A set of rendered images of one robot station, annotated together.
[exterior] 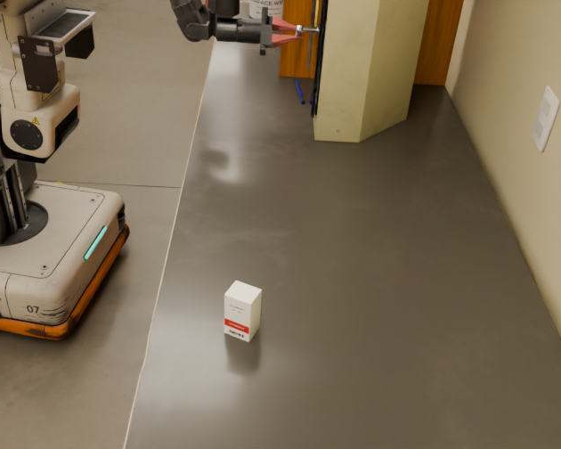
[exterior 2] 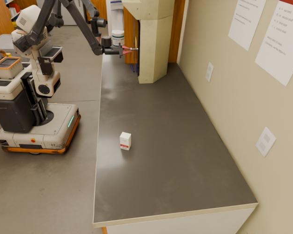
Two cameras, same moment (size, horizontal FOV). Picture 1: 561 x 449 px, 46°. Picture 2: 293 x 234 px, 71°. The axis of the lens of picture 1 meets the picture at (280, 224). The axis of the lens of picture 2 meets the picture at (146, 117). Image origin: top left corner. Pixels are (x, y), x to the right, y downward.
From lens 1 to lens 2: 0.06 m
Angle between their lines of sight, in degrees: 7
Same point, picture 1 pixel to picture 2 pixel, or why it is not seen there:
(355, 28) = (149, 48)
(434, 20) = (171, 42)
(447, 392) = (189, 158)
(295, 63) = (129, 59)
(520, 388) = (210, 154)
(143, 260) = (86, 125)
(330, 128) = (143, 79)
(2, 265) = (40, 132)
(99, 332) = (75, 149)
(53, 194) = (54, 107)
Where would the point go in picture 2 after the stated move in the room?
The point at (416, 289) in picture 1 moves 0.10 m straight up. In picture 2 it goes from (176, 127) to (179, 114)
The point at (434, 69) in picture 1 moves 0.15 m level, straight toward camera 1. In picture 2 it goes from (173, 57) to (172, 64)
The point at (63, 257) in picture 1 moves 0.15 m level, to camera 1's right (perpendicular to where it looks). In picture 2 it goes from (61, 127) to (75, 126)
